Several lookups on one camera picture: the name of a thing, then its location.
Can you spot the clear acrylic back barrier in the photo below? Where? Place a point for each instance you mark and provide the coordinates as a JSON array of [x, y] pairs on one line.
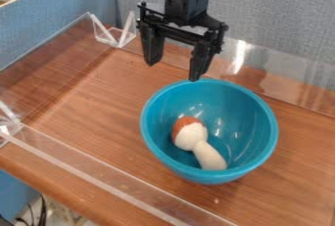
[[286, 77]]

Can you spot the white brown toy mushroom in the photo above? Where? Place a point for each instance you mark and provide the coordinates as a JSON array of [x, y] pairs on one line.
[[189, 136]]

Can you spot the blue plastic bowl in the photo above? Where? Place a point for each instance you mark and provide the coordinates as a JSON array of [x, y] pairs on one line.
[[243, 129]]

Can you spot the clear acrylic front barrier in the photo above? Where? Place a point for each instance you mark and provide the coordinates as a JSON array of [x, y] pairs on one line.
[[113, 180]]

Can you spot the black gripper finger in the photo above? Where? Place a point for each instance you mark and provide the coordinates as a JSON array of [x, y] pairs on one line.
[[152, 44], [203, 55]]

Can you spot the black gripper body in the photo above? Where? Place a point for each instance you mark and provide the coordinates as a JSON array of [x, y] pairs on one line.
[[201, 28]]

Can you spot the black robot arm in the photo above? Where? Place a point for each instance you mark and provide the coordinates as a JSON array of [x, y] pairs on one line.
[[185, 9]]

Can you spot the clear acrylic corner bracket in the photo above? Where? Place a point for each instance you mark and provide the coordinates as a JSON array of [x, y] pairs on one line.
[[113, 36]]

